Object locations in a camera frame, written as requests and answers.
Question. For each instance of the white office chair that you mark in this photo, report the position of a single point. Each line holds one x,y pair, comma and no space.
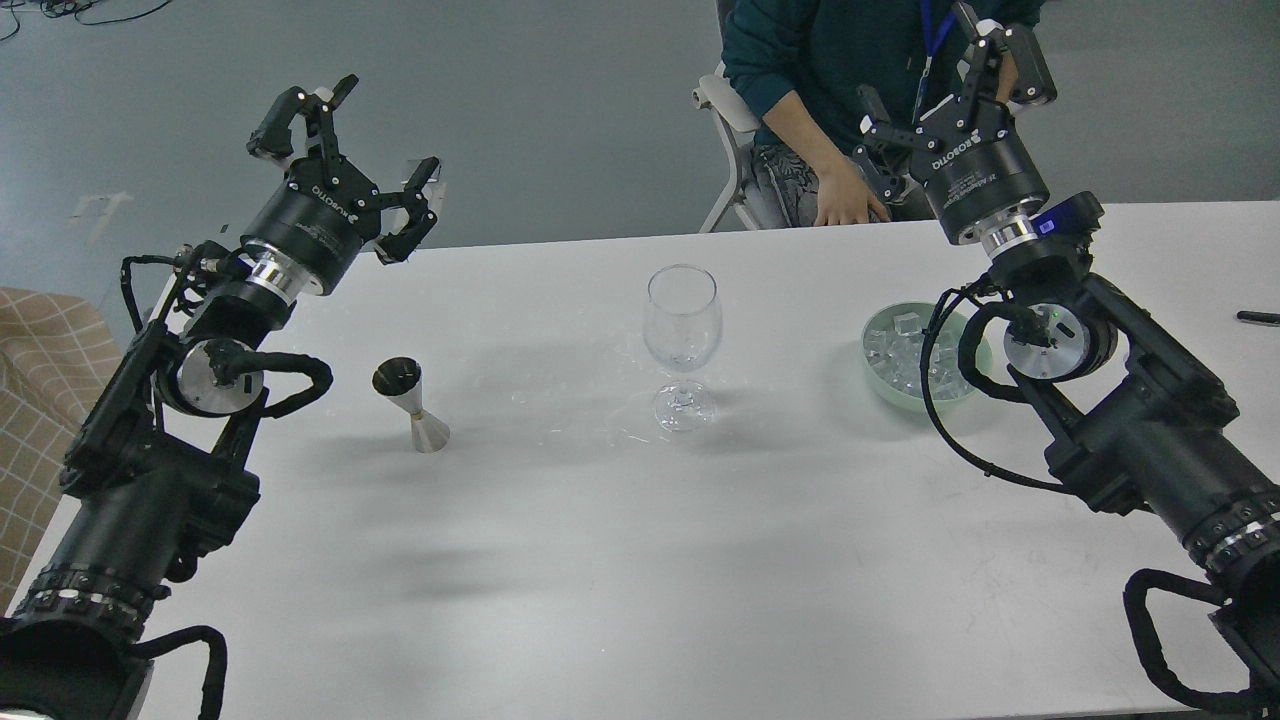
735,127

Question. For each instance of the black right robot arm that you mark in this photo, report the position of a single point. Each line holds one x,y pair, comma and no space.
1136,420

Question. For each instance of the beige checkered sofa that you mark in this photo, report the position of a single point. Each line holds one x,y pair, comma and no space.
57,354

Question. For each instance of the black pen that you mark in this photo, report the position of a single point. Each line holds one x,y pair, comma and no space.
1258,318

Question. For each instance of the steel double jigger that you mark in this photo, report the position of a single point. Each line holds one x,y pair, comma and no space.
400,380

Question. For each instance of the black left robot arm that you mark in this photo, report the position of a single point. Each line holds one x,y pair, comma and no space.
159,466

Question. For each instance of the clear wine glass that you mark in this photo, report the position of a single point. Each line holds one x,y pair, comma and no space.
682,329

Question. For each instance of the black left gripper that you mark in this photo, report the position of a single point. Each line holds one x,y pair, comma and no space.
312,226

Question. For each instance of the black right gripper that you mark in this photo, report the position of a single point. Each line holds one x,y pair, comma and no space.
981,168

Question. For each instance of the person's hand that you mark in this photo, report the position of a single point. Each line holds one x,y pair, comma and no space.
844,197

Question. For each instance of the green bowl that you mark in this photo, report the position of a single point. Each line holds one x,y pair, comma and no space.
890,385

